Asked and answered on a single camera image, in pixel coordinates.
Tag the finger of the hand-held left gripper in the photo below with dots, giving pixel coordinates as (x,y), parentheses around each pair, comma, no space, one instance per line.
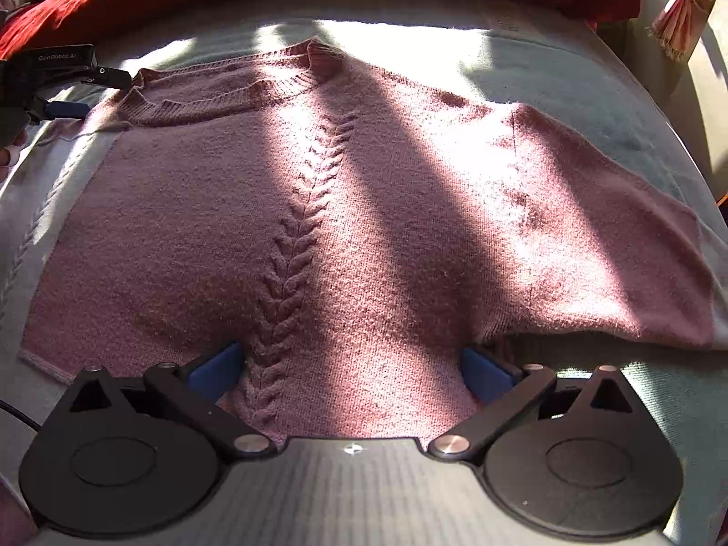
(65,110)
(111,78)

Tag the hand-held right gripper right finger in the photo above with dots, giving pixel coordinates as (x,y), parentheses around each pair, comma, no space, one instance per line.
(483,376)

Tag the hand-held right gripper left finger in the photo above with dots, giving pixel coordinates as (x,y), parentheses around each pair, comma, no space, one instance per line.
(219,372)

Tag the pink and white knit sweater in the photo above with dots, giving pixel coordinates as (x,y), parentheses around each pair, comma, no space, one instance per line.
(369,239)

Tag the person's left hand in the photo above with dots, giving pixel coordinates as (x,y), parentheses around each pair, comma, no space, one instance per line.
(10,153)

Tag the pink fringed curtain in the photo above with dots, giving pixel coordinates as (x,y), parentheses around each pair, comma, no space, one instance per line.
(682,17)

